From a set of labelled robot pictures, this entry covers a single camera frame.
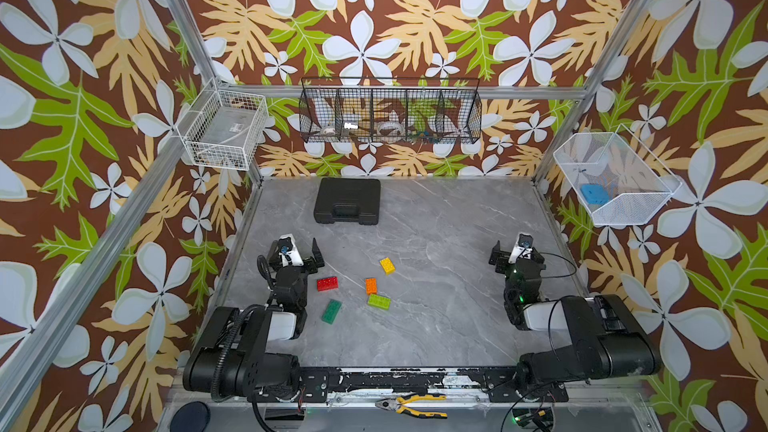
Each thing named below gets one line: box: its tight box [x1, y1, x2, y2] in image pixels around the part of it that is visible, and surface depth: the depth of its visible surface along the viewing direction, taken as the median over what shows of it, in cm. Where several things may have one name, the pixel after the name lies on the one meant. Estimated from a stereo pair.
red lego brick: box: [317, 276, 339, 292], surface depth 93 cm
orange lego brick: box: [365, 278, 377, 295], surface depth 91 cm
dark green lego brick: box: [321, 299, 343, 325], surface depth 87 cm
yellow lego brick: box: [379, 257, 396, 275], surface depth 96 cm
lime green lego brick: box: [367, 294, 391, 310], surface depth 88 cm
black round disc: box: [170, 401, 211, 432], surface depth 70 cm
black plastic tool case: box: [314, 178, 381, 226], surface depth 110 cm
